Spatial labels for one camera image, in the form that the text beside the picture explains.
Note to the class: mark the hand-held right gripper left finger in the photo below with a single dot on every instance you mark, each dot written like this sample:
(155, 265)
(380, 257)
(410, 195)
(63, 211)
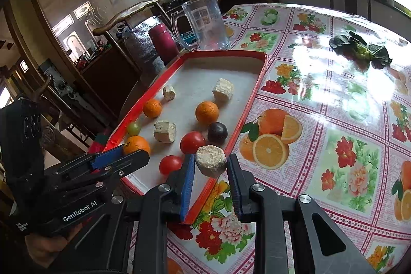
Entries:
(188, 187)

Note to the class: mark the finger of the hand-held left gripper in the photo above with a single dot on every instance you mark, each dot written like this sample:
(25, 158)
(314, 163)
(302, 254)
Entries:
(107, 157)
(128, 163)

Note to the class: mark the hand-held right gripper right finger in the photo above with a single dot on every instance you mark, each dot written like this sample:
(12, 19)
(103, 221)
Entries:
(236, 187)

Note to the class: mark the medium orange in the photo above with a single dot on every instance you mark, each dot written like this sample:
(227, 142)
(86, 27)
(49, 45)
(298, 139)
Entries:
(136, 144)

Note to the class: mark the large beige cut chunk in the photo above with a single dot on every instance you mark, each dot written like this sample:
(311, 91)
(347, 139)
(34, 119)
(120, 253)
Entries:
(210, 161)

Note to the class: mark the green round fruit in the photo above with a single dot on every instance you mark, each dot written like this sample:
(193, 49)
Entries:
(134, 128)

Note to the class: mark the red tomato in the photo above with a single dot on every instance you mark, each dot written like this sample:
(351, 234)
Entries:
(170, 165)
(192, 142)

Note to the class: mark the large orange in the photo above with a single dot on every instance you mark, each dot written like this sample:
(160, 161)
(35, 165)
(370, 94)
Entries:
(207, 113)

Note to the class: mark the small beige cut chunk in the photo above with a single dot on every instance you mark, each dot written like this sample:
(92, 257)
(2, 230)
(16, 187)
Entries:
(169, 92)

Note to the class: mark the angular beige cut chunk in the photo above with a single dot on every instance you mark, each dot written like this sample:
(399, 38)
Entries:
(222, 90)

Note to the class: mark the red rimmed white tray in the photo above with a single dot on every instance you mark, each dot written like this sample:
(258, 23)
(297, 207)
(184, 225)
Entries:
(199, 75)

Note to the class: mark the person's left hand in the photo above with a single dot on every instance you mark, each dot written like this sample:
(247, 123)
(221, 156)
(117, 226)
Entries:
(48, 245)

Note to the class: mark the red cloth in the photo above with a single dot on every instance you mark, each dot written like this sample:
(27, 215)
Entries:
(99, 142)

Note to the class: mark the small mandarin orange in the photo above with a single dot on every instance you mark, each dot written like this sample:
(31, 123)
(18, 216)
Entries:
(152, 108)

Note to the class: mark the grey metal machine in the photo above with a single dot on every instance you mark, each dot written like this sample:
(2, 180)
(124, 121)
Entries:
(61, 84)

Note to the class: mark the dark glossy side table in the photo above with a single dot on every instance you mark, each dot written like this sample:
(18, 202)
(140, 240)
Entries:
(141, 46)

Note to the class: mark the floral plastic tablecloth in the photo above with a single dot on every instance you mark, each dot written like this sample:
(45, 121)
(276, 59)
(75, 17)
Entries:
(321, 107)

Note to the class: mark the maroon thermos bottle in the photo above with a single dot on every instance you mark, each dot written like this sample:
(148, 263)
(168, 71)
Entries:
(163, 43)

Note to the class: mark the blue box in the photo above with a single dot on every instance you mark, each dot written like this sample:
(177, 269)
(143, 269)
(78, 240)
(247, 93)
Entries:
(188, 38)

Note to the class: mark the clear plastic pitcher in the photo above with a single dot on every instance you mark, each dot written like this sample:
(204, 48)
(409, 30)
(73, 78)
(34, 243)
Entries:
(205, 23)

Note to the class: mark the leafy green vegetable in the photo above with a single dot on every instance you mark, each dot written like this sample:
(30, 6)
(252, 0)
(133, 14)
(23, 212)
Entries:
(359, 49)

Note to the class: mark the curved rail wooden chair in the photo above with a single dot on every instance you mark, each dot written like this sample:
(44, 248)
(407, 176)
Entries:
(128, 12)

